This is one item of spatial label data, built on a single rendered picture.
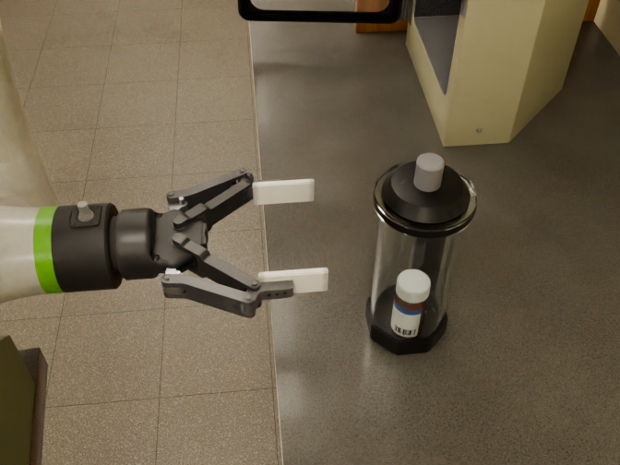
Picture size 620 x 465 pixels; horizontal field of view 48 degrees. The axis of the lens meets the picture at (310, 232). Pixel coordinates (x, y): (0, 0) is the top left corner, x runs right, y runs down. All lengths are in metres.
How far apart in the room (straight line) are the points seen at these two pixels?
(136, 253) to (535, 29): 0.66
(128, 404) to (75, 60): 1.77
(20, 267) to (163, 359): 1.32
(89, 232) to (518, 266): 0.57
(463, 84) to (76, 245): 0.64
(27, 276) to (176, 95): 2.26
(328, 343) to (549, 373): 0.27
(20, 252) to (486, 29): 0.69
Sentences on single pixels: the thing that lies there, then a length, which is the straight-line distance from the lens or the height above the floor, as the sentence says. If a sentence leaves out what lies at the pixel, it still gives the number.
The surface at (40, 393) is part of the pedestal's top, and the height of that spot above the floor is 0.93.
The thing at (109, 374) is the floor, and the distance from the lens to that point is 2.05.
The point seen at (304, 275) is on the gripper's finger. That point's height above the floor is 1.13.
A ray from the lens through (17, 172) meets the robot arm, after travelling 0.88.
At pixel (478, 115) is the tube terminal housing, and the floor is 1.00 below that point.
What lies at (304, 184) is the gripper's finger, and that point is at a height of 1.13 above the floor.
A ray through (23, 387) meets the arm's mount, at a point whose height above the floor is 0.98.
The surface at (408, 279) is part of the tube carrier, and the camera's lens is 0.77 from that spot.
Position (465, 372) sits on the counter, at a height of 0.94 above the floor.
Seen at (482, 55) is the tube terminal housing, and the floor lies 1.11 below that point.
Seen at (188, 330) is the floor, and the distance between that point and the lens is 2.09.
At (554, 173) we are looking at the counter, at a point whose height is 0.94.
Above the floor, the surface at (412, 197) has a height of 1.18.
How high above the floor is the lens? 1.66
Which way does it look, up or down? 46 degrees down
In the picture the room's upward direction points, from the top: straight up
